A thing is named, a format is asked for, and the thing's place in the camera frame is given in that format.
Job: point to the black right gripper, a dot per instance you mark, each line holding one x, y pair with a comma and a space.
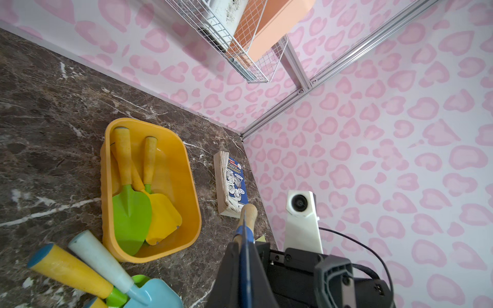
298, 278

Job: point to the blue shovel wooden handle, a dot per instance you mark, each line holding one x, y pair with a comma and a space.
244, 236

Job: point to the yellow plastic shovel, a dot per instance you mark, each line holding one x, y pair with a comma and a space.
165, 219

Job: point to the green shovel blue-tipped handle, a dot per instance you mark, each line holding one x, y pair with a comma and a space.
129, 208

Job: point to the yellow plastic storage box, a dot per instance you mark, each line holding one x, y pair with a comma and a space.
173, 178

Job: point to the pink box on shelf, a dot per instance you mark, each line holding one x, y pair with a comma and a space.
277, 23

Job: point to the white box on shelf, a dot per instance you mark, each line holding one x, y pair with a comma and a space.
220, 21

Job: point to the yellow-green booklet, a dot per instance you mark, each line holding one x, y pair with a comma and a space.
261, 239

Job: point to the blue Macmillan paperback book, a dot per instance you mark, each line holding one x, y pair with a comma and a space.
230, 185

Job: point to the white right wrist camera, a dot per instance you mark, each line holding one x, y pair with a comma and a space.
302, 230

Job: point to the light blue shovel white handle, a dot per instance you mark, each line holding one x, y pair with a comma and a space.
154, 293

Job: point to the large green shovel yellow handle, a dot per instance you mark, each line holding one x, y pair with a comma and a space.
59, 265

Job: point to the white wire wall shelf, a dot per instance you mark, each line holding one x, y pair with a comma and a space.
261, 71

